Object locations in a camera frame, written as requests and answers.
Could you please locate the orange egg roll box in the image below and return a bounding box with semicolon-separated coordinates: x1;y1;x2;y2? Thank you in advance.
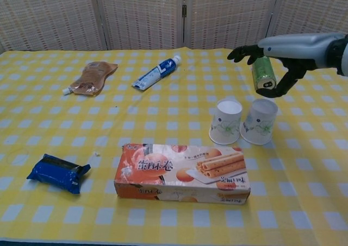
113;143;251;205

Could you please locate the yellow white checked tablecloth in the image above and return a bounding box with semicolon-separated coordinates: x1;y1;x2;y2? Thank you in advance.
0;48;348;242

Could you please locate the green drink can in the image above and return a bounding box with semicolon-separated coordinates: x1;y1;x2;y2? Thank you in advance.
252;55;277;92

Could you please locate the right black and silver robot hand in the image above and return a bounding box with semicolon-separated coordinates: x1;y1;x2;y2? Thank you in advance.
227;33;338;99

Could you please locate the white floral paper cup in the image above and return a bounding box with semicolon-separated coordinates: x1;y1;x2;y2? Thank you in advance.
240;98;279;145
208;99;243;146

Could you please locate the blue white toothpaste tube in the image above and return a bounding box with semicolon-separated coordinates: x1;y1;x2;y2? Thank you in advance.
131;55;182;90

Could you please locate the blue snack packet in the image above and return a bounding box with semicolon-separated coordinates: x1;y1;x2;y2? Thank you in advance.
26;153;91;194

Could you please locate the woven folding screen panel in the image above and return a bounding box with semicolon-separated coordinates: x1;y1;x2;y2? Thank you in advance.
184;0;284;50
0;0;107;52
94;0;186;51
268;0;348;39

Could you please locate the brown spouted refill pouch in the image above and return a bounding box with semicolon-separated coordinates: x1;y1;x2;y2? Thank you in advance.
62;61;119;96

